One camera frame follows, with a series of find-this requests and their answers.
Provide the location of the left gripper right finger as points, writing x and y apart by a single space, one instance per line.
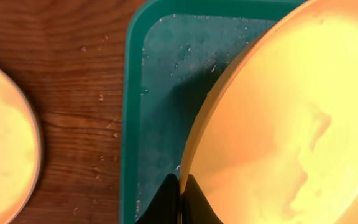
195 206

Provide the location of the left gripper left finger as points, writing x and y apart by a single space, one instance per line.
163 209

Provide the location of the yellow-green plate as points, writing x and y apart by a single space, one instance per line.
20 149
276 139

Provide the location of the teal plastic tray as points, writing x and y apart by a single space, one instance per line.
175 51

